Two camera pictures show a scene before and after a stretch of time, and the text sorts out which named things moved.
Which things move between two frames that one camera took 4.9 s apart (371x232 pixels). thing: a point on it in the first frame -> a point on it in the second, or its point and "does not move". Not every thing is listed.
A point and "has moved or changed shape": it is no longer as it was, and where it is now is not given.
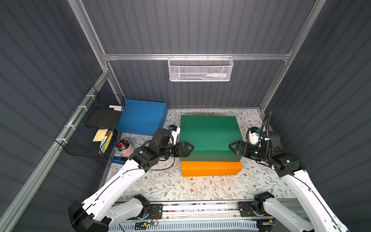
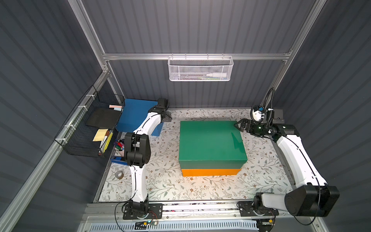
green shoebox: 211,136 has moved or changed shape
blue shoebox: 140,117 does not move
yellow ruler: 107,142 does not move
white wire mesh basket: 200,68 does not move
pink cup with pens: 124,146 does not move
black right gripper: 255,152 -> 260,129
